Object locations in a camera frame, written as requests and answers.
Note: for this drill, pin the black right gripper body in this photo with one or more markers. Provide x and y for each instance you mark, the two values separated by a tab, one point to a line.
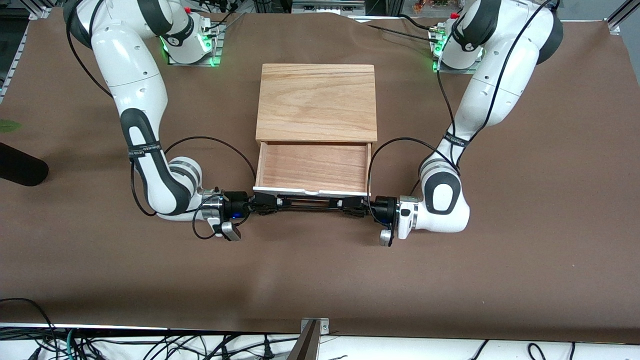
235	206

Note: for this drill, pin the green blurred leaf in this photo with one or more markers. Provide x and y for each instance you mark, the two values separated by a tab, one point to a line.
9	126

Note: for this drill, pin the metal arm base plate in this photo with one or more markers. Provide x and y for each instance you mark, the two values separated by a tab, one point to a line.
437	67
212	47

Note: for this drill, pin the white-fronted wooden drawer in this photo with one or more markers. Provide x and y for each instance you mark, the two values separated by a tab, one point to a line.
315	165

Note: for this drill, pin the aluminium frame rail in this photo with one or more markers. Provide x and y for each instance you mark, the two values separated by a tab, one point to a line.
15	55
620	17

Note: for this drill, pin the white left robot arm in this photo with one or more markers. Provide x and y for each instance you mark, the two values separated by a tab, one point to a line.
495	95

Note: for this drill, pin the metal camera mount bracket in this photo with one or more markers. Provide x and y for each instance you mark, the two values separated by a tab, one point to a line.
312	332

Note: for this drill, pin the grey metal background rack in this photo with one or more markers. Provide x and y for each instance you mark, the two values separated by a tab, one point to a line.
327	6

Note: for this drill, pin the light wooden drawer cabinet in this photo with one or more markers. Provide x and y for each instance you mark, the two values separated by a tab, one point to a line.
315	100

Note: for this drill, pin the black cylindrical pole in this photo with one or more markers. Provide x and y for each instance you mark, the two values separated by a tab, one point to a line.
22	170

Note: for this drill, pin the brown table cover sheet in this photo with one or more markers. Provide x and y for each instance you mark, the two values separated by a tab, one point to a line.
320	280

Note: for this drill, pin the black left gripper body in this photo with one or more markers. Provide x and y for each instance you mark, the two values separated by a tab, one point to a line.
384	208

